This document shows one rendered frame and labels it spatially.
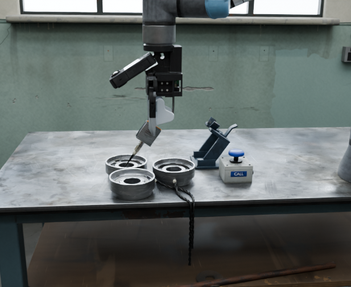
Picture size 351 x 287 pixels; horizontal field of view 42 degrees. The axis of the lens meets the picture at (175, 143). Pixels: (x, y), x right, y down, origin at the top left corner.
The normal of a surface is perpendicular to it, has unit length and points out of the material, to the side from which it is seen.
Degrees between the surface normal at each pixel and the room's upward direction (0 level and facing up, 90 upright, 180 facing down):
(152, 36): 90
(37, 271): 0
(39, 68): 90
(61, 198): 0
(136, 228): 0
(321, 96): 90
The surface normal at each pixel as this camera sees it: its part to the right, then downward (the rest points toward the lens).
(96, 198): 0.01, -0.96
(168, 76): 0.11, 0.30
